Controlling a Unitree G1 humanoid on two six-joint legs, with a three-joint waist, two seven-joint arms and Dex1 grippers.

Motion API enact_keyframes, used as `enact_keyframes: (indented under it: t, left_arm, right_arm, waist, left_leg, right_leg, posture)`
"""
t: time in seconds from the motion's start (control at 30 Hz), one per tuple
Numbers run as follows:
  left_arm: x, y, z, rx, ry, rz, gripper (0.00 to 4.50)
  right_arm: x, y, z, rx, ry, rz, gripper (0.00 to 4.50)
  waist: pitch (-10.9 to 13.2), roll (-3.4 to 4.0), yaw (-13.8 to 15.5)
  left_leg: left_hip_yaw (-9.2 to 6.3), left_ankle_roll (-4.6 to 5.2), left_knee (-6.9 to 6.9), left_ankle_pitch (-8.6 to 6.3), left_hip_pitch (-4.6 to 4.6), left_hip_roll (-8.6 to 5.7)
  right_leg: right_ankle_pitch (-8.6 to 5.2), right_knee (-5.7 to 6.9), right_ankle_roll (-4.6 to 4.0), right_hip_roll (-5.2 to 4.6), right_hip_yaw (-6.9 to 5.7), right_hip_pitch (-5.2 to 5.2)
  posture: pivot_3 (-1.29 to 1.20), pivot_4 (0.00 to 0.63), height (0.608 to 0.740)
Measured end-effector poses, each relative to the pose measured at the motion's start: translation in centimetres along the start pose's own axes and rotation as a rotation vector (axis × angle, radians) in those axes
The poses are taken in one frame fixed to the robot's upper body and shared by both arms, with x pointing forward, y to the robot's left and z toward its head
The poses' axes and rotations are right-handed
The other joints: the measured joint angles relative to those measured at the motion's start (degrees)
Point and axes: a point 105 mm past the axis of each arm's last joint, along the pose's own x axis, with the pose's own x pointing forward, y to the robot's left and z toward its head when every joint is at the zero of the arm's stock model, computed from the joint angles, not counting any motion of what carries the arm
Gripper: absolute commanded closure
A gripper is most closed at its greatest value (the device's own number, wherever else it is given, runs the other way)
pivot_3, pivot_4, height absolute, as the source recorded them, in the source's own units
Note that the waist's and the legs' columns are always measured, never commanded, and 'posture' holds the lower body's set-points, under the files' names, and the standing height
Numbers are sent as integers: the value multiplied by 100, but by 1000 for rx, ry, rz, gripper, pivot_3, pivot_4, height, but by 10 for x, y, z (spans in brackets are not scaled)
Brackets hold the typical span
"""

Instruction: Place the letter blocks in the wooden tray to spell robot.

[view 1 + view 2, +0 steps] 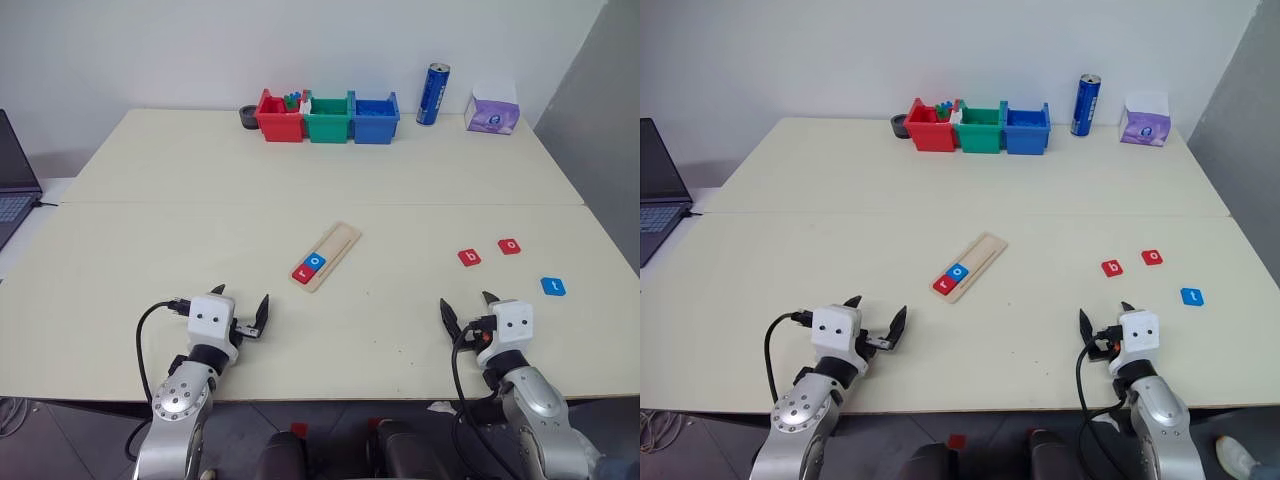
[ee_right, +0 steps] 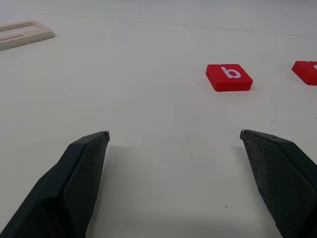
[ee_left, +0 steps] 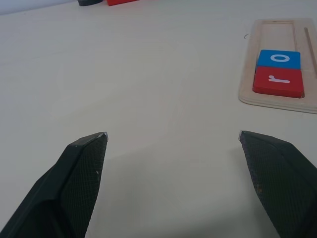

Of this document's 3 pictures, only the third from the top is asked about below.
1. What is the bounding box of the red letter tile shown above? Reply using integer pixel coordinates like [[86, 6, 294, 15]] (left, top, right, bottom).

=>
[[252, 66, 304, 99]]

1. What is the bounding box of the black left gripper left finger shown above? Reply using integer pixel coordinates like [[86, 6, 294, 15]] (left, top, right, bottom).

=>
[[0, 131, 109, 238]]

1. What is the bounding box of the wooden tile rack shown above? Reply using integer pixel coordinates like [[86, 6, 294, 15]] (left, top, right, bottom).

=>
[[238, 17, 317, 114]]

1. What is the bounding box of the blue letter tile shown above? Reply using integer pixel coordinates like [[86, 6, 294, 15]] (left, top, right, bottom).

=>
[[256, 49, 302, 71]]

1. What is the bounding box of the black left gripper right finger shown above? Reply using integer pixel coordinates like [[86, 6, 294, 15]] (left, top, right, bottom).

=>
[[238, 130, 317, 238]]

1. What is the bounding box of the red plastic bin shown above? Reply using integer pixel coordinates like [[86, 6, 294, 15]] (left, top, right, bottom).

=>
[[106, 0, 140, 6]]

